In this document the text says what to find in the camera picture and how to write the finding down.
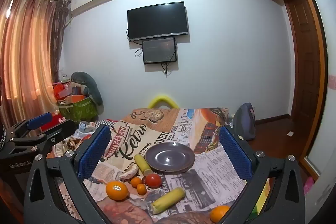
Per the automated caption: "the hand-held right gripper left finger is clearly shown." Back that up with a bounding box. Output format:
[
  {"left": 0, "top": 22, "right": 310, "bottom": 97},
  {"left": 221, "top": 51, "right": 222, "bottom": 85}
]
[{"left": 24, "top": 124, "right": 112, "bottom": 224}]

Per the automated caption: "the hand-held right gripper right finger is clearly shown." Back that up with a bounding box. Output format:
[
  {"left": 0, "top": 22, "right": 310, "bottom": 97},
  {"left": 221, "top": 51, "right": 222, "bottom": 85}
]
[{"left": 219, "top": 124, "right": 306, "bottom": 224}]

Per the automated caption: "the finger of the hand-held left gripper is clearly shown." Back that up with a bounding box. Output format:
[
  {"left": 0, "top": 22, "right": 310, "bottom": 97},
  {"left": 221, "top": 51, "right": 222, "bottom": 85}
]
[
  {"left": 8, "top": 119, "right": 78, "bottom": 159},
  {"left": 5, "top": 112, "right": 53, "bottom": 139}
]

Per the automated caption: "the white garlic bulb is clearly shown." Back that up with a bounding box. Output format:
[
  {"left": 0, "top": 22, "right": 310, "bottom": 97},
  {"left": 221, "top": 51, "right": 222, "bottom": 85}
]
[{"left": 119, "top": 164, "right": 139, "bottom": 179}]

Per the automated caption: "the large orange with sticker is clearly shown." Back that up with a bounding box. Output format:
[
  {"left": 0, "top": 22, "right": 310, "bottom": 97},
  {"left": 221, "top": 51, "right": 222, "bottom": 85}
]
[{"left": 106, "top": 181, "right": 129, "bottom": 201}]

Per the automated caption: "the yellow corn cob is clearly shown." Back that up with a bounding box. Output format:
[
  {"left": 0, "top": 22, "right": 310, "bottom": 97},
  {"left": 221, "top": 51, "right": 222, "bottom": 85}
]
[
  {"left": 134, "top": 154, "right": 153, "bottom": 175},
  {"left": 151, "top": 187, "right": 186, "bottom": 215}
]

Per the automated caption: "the red tomato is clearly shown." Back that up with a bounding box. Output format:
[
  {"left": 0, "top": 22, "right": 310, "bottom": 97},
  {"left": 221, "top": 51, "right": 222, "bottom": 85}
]
[{"left": 145, "top": 173, "right": 162, "bottom": 189}]

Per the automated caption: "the dark grey plate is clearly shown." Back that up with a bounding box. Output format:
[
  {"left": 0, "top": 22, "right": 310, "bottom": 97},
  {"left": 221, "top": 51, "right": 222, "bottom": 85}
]
[{"left": 145, "top": 142, "right": 195, "bottom": 174}]

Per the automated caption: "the red and blue box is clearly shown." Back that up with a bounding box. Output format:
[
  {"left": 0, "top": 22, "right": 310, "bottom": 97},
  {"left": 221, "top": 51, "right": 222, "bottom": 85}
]
[{"left": 51, "top": 112, "right": 63, "bottom": 125}]

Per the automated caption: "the green bag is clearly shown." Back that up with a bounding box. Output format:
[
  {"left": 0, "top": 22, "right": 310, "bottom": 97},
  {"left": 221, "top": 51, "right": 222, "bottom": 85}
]
[{"left": 58, "top": 97, "right": 98, "bottom": 122}]

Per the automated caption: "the grey backpack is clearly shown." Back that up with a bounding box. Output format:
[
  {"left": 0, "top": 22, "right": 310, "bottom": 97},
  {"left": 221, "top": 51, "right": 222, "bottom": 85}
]
[{"left": 232, "top": 103, "right": 256, "bottom": 141}]

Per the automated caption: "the pile of red boxes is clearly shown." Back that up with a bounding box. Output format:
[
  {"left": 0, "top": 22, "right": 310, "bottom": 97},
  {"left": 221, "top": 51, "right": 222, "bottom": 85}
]
[{"left": 52, "top": 81, "right": 87, "bottom": 103}]

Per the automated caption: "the grey plush toy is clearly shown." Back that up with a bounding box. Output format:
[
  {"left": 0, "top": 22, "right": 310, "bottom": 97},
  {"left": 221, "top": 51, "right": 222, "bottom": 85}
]
[{"left": 71, "top": 72, "right": 104, "bottom": 106}]

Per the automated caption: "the orange curtain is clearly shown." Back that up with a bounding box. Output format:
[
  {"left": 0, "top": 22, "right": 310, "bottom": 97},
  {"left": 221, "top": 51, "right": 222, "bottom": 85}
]
[{"left": 0, "top": 0, "right": 59, "bottom": 130}]

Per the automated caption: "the printed tablecloth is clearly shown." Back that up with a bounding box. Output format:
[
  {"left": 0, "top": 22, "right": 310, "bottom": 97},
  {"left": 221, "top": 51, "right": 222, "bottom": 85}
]
[{"left": 47, "top": 107, "right": 271, "bottom": 224}]

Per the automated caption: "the yellow chair back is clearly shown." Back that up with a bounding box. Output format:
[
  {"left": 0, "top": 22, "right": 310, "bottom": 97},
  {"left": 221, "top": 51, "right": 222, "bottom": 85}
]
[{"left": 148, "top": 93, "right": 180, "bottom": 110}]

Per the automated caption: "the brown patterned curtain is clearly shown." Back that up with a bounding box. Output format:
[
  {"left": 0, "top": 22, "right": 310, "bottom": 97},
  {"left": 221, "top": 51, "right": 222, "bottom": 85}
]
[{"left": 51, "top": 0, "right": 70, "bottom": 80}]

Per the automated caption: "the wooden door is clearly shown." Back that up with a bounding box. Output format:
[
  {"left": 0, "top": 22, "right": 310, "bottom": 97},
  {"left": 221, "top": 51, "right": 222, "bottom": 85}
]
[{"left": 282, "top": 0, "right": 328, "bottom": 180}]

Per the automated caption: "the small black monitor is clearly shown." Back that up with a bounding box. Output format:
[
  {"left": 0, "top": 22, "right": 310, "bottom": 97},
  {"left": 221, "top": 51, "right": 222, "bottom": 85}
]
[{"left": 142, "top": 37, "right": 177, "bottom": 65}]

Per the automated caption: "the black wall television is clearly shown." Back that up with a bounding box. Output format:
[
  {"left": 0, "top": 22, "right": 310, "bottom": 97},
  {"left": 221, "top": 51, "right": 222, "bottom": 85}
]
[{"left": 127, "top": 2, "right": 189, "bottom": 42}]

